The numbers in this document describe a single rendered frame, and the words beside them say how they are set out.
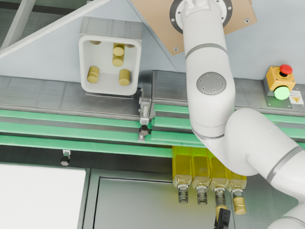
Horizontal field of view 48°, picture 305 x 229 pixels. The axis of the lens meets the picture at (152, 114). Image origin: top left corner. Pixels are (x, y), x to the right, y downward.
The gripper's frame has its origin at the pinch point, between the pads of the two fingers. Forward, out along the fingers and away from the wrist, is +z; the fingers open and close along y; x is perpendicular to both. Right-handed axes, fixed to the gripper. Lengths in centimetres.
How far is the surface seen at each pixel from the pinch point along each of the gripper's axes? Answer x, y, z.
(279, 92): -7.3, 20.0, 36.6
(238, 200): -3.5, 1.4, 6.5
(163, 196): 18.2, -12.5, 7.2
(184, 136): 17.3, 6.5, 20.2
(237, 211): -4.0, 0.6, 3.3
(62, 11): 96, -18, 94
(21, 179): 65, -12, -2
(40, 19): 100, -15, 80
